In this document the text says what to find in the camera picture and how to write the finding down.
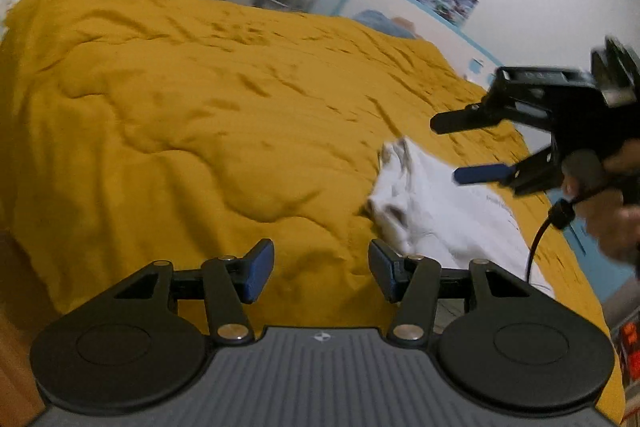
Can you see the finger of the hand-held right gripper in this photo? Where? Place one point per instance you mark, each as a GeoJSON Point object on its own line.
{"type": "Point", "coordinates": [480, 174]}
{"type": "Point", "coordinates": [460, 119]}

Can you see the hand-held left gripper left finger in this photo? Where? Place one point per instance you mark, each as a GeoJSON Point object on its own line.
{"type": "Point", "coordinates": [260, 268]}

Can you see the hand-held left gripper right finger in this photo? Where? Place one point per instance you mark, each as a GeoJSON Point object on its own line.
{"type": "Point", "coordinates": [380, 268]}

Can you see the white small garment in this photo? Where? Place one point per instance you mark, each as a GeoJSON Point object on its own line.
{"type": "Point", "coordinates": [440, 207]}

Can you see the person's right hand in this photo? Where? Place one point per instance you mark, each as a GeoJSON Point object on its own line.
{"type": "Point", "coordinates": [615, 227]}

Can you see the white headboard blue trim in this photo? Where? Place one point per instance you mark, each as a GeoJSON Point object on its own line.
{"type": "Point", "coordinates": [440, 32]}

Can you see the small tan plush toy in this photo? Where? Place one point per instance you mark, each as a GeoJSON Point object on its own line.
{"type": "Point", "coordinates": [406, 26]}

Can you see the blue pillow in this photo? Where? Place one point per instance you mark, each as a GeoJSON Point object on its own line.
{"type": "Point", "coordinates": [375, 21]}

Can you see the yellow blanket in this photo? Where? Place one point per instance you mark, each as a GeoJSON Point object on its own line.
{"type": "Point", "coordinates": [175, 107]}

